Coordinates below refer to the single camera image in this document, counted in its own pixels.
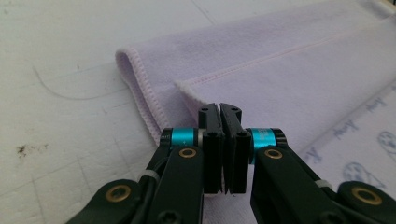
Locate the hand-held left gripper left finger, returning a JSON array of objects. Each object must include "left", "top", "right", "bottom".
[{"left": 198, "top": 103, "right": 226, "bottom": 194}]

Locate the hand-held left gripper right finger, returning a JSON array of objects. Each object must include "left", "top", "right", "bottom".
[{"left": 219, "top": 103, "right": 252, "bottom": 194}]

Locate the lilac printed towel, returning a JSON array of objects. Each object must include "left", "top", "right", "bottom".
[{"left": 115, "top": 0, "right": 396, "bottom": 224}]

